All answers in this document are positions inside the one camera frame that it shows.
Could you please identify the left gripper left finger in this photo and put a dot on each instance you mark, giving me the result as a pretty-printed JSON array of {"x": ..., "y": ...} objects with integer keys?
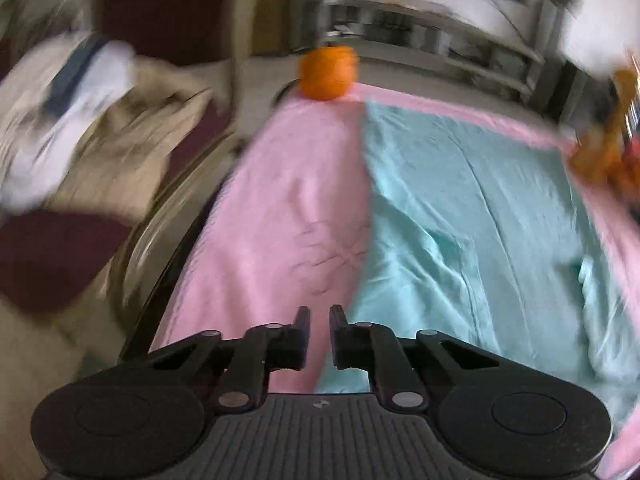
[{"x": 262, "y": 350}]

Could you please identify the teal t-shirt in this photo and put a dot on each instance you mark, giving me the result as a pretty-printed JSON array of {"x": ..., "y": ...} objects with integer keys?
[{"x": 469, "y": 224}]

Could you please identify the maroon banquet chair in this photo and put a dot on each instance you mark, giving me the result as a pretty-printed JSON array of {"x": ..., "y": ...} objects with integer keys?
[{"x": 56, "y": 267}]

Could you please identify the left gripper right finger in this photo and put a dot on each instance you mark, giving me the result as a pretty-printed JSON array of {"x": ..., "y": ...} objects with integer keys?
[{"x": 375, "y": 349}]

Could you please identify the white garment with blue collar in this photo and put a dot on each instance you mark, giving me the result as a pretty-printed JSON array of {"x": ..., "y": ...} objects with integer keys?
[{"x": 48, "y": 101}]

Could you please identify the grey tv stand shelf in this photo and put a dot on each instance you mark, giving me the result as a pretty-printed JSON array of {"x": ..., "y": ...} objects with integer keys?
[{"x": 426, "y": 38}]

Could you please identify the pink cartoon towel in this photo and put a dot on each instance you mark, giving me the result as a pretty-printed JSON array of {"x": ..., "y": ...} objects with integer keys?
[{"x": 248, "y": 265}]

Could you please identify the beige jacket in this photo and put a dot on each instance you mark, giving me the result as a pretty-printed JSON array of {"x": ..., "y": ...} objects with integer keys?
[{"x": 124, "y": 155}]

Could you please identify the bumpy orange citrus fruit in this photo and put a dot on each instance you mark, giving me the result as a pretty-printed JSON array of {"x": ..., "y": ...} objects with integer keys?
[{"x": 328, "y": 73}]

